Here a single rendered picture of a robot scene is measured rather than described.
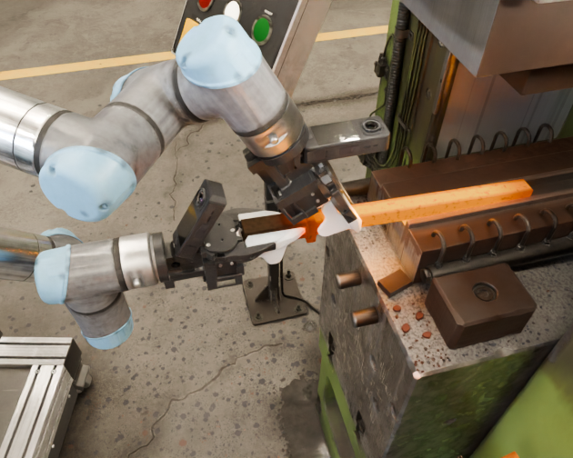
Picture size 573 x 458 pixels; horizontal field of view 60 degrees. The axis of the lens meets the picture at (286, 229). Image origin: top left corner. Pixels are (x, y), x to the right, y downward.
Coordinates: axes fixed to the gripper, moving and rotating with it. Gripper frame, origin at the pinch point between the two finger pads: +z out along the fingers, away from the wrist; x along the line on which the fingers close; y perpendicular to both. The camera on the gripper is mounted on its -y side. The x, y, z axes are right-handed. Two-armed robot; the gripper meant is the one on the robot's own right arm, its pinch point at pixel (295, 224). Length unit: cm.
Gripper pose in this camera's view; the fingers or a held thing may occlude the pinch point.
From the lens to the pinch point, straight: 72.3
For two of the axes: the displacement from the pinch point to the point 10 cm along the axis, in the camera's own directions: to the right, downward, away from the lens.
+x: 2.5, 7.0, -6.7
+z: 9.7, -1.7, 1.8
